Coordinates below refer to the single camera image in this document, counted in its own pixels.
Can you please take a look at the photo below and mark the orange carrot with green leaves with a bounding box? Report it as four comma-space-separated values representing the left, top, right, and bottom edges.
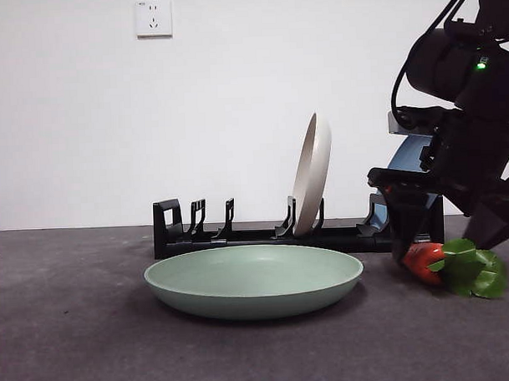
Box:
400, 236, 509, 302

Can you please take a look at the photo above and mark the green plate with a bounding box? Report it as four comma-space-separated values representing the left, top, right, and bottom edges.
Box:
142, 241, 366, 325

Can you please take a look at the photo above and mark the blue plate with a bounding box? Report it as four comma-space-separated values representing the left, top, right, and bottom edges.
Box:
371, 132, 443, 237

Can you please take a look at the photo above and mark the cream plate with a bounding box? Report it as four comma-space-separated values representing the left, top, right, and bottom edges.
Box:
288, 111, 336, 236

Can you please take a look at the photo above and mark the black plate rack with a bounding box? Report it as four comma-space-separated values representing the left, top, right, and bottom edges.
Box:
150, 189, 445, 262

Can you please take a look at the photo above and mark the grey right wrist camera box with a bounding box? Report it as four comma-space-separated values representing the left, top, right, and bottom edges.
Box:
386, 108, 440, 137

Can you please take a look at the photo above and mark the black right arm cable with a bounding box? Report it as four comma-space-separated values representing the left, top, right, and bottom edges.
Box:
386, 0, 487, 130

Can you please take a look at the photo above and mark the white wall socket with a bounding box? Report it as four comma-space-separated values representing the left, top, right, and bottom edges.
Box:
135, 0, 174, 40

